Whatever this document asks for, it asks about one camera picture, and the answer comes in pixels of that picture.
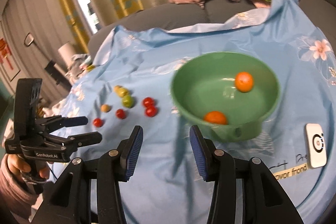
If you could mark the orange at bowl front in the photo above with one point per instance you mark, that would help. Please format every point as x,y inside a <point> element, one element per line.
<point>216,117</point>

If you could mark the green plum fruit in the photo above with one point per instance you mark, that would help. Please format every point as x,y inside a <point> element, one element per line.
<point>127,101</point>

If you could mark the black stick vacuum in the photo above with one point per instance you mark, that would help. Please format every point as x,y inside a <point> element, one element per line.
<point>52,68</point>

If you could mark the orange at bowl back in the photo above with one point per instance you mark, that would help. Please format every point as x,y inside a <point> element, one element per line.
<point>244,82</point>

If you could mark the red cherry tomato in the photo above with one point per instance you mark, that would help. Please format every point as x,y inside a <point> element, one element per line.
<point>97,122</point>
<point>148,101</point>
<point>120,114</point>
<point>151,111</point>

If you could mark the white portable device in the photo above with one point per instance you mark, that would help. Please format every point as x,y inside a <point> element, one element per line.
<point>316,145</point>

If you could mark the grey sofa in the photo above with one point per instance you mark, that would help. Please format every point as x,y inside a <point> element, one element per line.
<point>171,16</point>

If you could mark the yellow-green plum fruit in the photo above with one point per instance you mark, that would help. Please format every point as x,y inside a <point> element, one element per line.
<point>121,92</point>

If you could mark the person's left hand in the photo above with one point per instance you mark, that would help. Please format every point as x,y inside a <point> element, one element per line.
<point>17,165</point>

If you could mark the red wall decoration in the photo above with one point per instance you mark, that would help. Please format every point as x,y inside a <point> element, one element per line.
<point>5,52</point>

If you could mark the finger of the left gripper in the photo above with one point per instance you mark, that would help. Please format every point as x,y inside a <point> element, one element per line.
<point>54,123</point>
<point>73,142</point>

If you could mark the small tan longan fruit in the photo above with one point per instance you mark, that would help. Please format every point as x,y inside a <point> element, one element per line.
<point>105,108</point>
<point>115,89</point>

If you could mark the person's left forearm sleeve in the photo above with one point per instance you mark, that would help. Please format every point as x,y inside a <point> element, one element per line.
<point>16,198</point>

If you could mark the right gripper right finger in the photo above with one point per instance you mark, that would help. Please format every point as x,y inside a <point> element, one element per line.
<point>202,151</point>

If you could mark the orange at bowl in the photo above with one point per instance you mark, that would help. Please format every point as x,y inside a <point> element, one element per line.
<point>244,82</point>
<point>216,117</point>

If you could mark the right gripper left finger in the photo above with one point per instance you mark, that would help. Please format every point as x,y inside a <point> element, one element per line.
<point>129,153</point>

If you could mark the light blue floral cloth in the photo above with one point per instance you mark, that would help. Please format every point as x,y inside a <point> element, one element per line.
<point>166,187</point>

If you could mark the green plastic bowl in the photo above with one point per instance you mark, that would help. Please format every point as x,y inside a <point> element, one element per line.
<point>207,83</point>

